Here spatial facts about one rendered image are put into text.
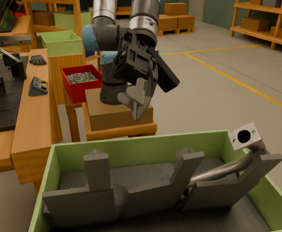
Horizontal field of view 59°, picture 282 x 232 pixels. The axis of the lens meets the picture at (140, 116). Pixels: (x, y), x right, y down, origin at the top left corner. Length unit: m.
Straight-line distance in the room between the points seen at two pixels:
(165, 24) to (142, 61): 6.72
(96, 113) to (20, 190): 1.28
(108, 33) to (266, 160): 0.52
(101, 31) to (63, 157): 0.42
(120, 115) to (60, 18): 3.31
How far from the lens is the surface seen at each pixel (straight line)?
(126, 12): 10.26
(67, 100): 1.54
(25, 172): 1.04
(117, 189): 0.69
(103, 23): 0.78
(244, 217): 0.81
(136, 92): 0.53
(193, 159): 0.50
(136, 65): 0.55
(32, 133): 1.07
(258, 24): 6.97
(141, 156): 0.90
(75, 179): 0.89
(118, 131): 1.11
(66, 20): 4.20
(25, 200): 2.12
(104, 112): 1.09
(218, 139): 0.95
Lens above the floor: 1.44
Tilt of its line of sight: 29 degrees down
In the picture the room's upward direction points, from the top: straight up
